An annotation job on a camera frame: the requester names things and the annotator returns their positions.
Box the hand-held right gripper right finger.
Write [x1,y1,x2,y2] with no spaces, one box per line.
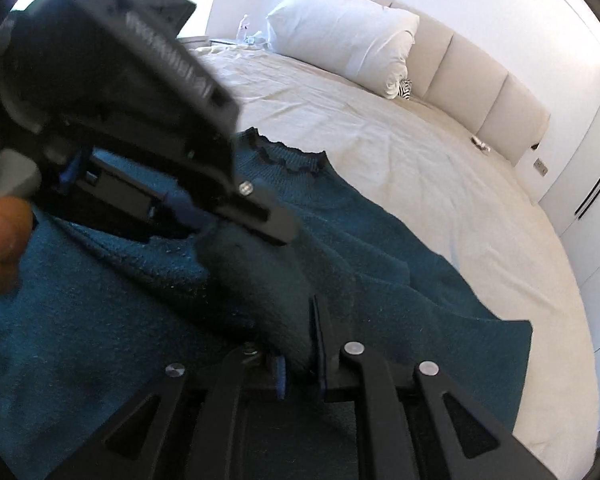
[310,295,556,480]

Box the beige padded headboard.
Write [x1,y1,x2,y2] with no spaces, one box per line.
[317,0,551,166]

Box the teal knit sweater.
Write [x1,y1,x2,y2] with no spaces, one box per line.
[0,127,533,480]

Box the white wardrobe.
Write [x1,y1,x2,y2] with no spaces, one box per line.
[537,55,600,431]

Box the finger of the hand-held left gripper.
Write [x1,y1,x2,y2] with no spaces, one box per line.
[60,147,203,243]
[167,179,299,247]

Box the bed with cream sheet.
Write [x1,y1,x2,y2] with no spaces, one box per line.
[177,40,600,478]

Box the white nightstand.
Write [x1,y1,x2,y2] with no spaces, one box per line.
[177,35,216,51]

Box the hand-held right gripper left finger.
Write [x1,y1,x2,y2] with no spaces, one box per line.
[45,342,291,480]

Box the person's left hand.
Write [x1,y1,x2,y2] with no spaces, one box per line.
[0,127,34,333]

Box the white pillow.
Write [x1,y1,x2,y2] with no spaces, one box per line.
[266,0,421,99]

